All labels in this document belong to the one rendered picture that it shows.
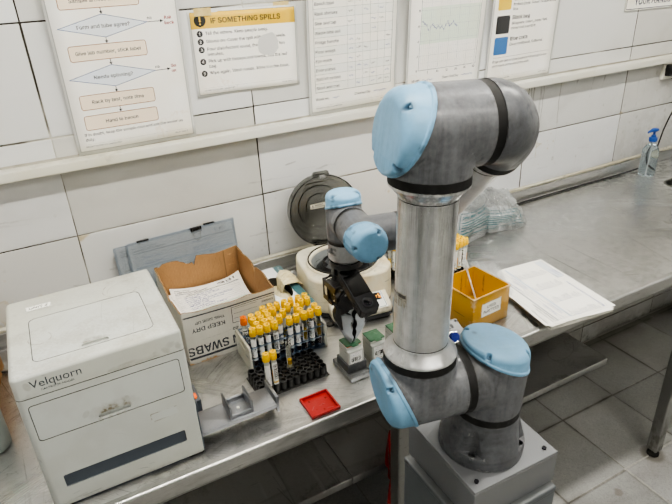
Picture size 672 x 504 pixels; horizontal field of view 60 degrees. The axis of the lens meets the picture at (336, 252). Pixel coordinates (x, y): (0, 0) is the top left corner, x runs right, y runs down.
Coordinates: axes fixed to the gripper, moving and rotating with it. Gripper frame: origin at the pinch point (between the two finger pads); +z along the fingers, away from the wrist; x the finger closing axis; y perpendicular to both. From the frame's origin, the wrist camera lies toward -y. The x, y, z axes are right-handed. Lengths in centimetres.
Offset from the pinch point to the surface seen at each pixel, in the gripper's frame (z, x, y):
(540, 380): 70, -95, 24
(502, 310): 6.8, -44.1, -1.7
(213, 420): 5.5, 34.9, -2.5
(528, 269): 8, -68, 12
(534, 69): -40, -108, 57
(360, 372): 8.1, -0.2, -2.4
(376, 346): 4.4, -6.0, -0.2
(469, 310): 3.2, -33.1, -1.3
